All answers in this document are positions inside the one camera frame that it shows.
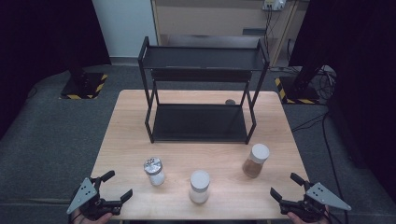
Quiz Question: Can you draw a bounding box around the black power strip cable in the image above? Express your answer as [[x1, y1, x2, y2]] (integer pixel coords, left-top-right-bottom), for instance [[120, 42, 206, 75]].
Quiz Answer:
[[262, 8, 283, 55]]

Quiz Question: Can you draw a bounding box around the white-lidded jar of white powder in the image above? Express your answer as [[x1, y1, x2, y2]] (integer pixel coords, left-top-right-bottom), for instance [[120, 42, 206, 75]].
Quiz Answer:
[[189, 169, 211, 205]]

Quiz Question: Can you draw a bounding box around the silver-lidded jar of white powder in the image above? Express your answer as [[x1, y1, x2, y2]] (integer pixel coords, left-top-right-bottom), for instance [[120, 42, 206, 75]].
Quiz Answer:
[[143, 157, 166, 187]]

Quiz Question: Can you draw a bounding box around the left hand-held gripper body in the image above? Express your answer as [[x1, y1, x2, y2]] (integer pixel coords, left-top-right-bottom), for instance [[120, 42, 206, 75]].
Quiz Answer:
[[66, 176, 122, 222]]

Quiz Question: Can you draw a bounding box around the black floor cable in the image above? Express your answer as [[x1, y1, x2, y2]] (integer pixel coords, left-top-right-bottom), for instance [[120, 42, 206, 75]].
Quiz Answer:
[[290, 111, 350, 224]]

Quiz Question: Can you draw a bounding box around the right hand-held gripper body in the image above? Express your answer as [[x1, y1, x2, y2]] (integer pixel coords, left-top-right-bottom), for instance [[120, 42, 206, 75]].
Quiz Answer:
[[279, 182, 352, 223]]

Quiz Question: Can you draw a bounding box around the white power strip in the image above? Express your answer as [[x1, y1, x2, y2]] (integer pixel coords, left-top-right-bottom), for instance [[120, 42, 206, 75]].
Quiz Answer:
[[262, 0, 287, 12]]

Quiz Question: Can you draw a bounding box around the person's right hand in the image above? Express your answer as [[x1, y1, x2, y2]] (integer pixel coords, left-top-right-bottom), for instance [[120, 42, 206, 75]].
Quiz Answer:
[[286, 206, 332, 224]]

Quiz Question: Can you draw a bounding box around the black metal two-tier rack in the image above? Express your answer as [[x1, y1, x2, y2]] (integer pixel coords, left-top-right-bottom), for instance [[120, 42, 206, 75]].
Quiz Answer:
[[137, 35, 271, 146]]

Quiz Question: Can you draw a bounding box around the tangle of black cables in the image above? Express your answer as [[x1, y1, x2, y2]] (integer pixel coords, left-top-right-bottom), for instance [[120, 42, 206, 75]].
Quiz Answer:
[[311, 65, 338, 101]]

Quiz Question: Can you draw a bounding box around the person's left hand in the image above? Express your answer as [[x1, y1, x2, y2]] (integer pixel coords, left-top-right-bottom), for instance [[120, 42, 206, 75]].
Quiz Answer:
[[70, 208, 114, 224]]

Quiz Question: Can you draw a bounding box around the black curtain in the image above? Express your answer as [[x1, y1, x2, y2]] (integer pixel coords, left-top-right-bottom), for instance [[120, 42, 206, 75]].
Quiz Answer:
[[0, 0, 112, 139], [288, 0, 396, 195]]

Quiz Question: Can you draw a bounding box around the black stand with striped base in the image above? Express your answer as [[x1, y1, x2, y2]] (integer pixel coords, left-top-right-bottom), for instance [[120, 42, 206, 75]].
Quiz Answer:
[[274, 63, 322, 105], [59, 46, 108, 101]]

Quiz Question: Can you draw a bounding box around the white-lidded jar of brown powder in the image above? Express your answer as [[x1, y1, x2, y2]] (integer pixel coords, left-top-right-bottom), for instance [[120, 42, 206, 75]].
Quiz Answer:
[[242, 143, 271, 179]]

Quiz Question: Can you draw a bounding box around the light wooden cabinet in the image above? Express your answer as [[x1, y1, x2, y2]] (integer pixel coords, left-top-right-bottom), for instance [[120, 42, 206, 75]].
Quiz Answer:
[[150, 0, 310, 67]]

